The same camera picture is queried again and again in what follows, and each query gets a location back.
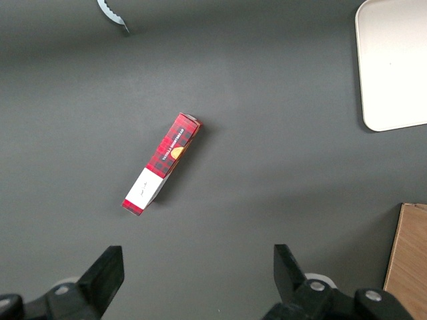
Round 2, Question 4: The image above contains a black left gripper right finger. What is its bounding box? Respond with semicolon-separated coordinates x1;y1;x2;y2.
262;244;416;320

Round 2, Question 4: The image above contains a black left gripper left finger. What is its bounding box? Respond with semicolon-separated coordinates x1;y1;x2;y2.
0;245;125;320

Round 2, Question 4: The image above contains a beige plastic tray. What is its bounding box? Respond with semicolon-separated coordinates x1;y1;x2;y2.
354;0;427;133

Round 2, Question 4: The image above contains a wooden two-drawer cabinet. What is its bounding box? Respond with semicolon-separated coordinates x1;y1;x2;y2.
383;202;427;320

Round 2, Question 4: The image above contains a red plaid shortbread box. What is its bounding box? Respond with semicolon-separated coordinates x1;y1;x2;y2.
121;112;203;217

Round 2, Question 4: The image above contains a white serrated plastic strip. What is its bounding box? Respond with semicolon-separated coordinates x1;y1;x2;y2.
96;0;131;34

